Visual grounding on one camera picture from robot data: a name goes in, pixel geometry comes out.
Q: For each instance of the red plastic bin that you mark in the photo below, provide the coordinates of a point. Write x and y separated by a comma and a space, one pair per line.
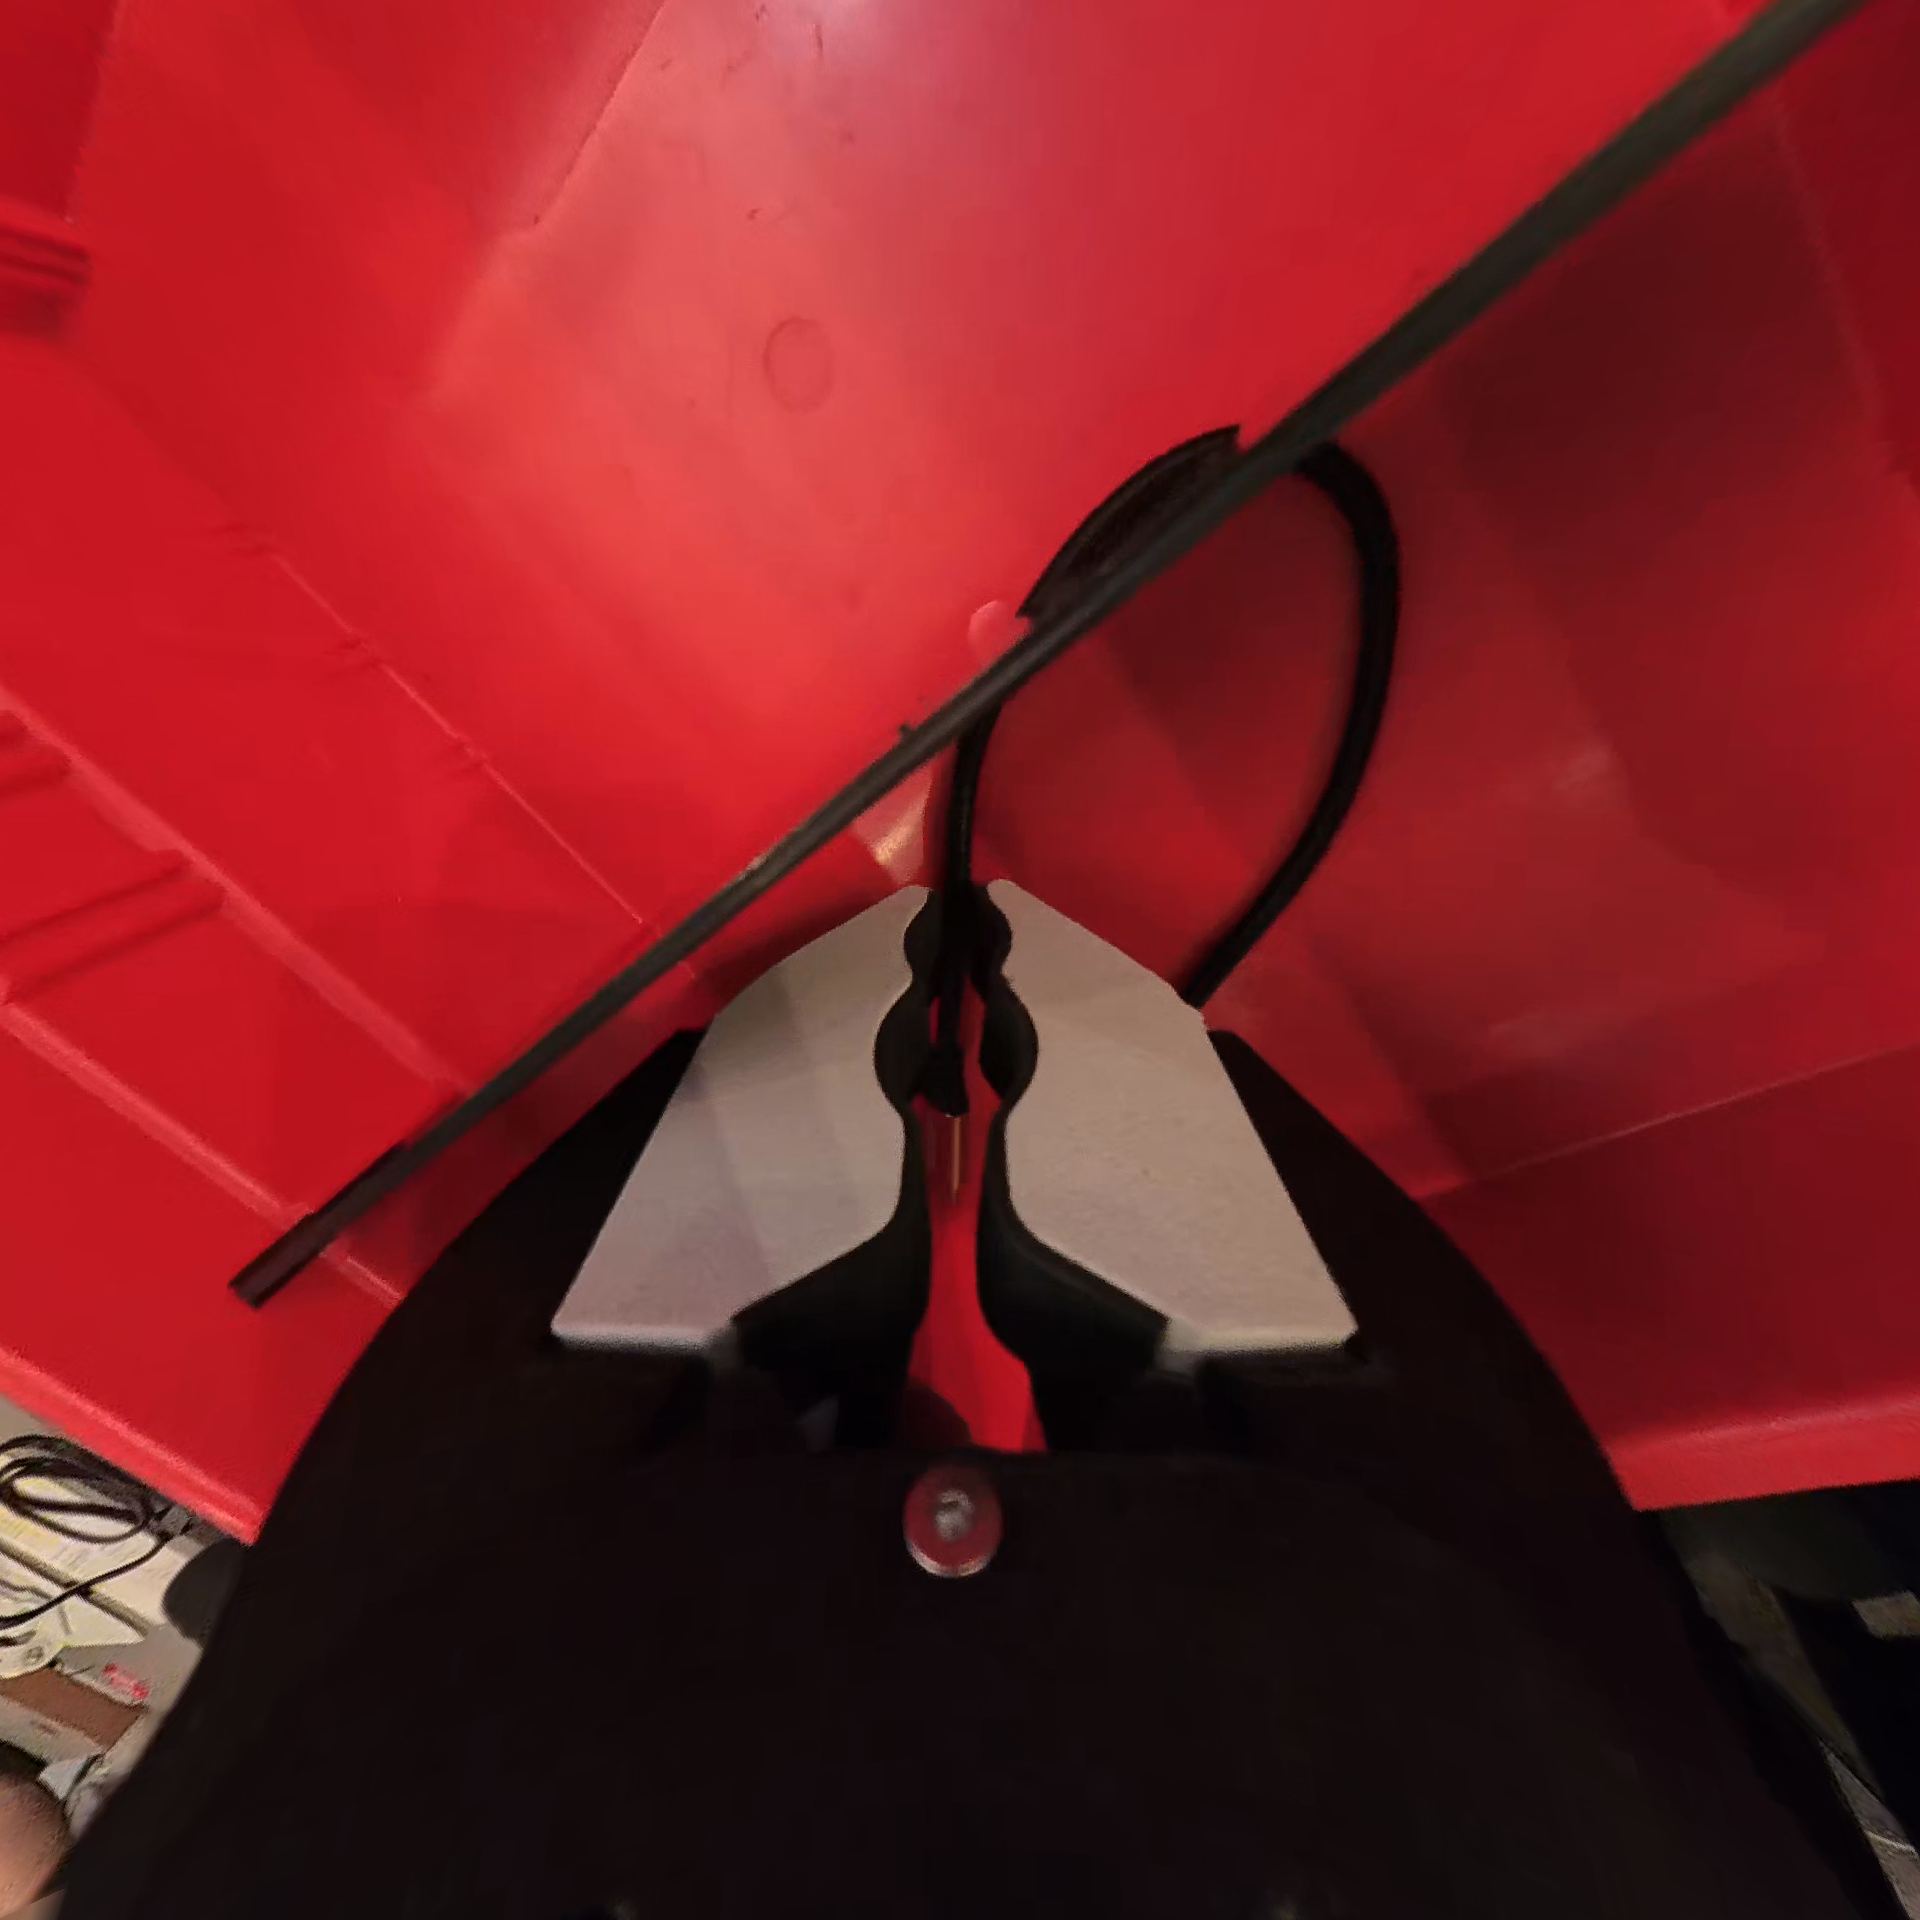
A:
452, 451

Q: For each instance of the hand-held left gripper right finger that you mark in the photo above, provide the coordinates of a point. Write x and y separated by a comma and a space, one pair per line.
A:
1171, 1155

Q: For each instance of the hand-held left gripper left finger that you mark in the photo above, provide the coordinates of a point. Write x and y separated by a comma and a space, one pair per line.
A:
750, 1155

